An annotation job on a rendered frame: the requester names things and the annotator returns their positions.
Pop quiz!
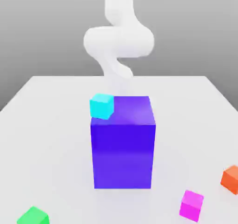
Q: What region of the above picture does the small cyan cube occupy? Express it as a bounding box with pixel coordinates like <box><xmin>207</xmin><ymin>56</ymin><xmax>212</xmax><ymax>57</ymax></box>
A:
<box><xmin>89</xmin><ymin>93</ymin><xmax>115</xmax><ymax>121</ymax></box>

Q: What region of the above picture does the small green cube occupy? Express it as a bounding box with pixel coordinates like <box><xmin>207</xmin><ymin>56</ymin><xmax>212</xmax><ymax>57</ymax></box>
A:
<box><xmin>16</xmin><ymin>206</ymin><xmax>50</xmax><ymax>224</ymax></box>

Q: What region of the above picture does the large purple box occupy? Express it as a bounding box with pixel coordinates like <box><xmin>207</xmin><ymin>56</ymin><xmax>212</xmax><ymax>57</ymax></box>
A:
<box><xmin>90</xmin><ymin>95</ymin><xmax>156</xmax><ymax>190</ymax></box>

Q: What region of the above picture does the small magenta cube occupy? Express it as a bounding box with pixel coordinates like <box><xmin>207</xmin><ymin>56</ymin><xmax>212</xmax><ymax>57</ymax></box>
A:
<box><xmin>179</xmin><ymin>190</ymin><xmax>205</xmax><ymax>223</ymax></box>

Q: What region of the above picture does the small orange cube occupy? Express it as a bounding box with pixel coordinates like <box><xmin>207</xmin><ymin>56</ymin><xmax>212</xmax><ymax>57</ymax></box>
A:
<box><xmin>220</xmin><ymin>164</ymin><xmax>238</xmax><ymax>196</ymax></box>

